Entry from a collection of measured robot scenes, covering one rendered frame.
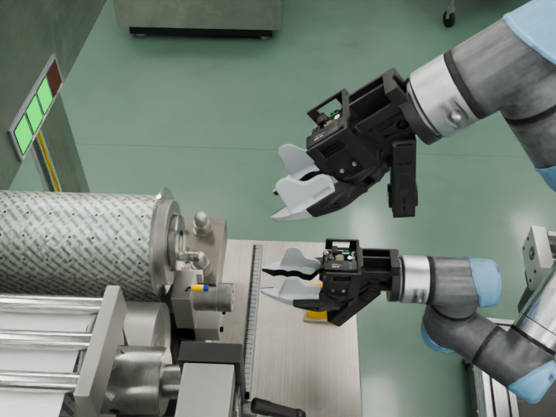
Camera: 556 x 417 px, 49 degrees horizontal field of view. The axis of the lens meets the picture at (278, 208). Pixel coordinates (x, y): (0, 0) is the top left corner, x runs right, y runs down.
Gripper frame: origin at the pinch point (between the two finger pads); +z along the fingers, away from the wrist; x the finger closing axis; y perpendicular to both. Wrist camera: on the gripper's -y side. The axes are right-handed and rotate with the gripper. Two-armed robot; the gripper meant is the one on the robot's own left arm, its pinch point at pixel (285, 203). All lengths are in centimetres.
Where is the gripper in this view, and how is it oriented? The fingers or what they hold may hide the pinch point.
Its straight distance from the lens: 72.4
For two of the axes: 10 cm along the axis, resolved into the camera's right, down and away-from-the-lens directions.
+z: -7.7, 4.2, 4.8
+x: -0.5, 7.1, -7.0
